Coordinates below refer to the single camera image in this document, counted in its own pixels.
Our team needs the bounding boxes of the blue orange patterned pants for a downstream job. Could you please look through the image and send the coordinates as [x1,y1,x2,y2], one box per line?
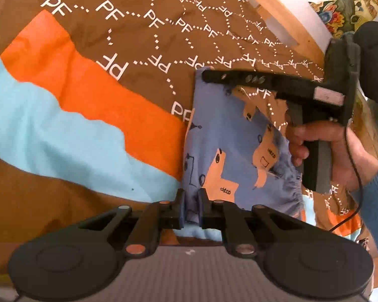
[181,69,303,225]

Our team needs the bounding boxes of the person's right hand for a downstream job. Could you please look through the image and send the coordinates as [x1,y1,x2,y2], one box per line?
[285,121,377,192]

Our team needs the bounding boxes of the black bag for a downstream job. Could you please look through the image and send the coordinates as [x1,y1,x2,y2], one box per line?
[354,21,378,103]

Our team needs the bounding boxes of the colourful floral fabric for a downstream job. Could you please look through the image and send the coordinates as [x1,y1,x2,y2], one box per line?
[309,0,378,38]

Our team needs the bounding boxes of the brown PF patterned blanket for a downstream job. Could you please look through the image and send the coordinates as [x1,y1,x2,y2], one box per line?
[0,0,371,278]

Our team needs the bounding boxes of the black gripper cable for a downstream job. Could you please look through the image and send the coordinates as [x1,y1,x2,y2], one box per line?
[328,125,365,233]

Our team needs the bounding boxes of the wooden bed frame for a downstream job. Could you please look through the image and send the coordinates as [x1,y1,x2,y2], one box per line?
[249,0,331,66]

